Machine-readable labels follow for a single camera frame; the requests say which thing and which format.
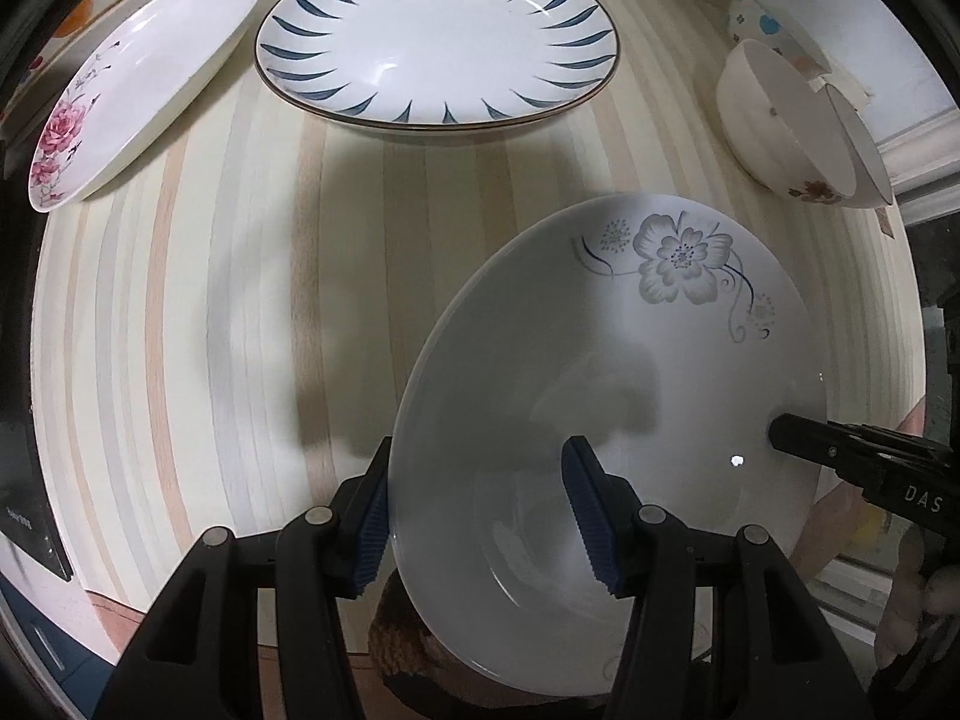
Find white plate grey flower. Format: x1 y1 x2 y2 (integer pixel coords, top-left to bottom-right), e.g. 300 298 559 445
389 193 827 697

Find white bowl dark rim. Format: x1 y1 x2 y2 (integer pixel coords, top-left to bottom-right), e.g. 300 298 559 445
818 83 895 208

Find white bowl floral outside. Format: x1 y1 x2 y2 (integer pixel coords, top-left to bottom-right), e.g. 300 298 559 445
716 39 856 205

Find white plate pink roses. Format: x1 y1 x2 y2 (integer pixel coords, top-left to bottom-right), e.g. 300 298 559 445
28 0 259 213

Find black gas stove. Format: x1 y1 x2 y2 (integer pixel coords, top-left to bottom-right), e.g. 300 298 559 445
0 358 75 584

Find striped table mat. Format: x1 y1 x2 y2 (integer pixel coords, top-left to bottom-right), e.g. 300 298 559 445
31 0 926 609

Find white bowl colourful hearts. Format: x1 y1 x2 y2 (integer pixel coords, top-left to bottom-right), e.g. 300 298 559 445
727 0 833 80

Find white plate blue leaves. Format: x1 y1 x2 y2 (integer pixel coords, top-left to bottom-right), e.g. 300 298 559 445
254 0 620 133

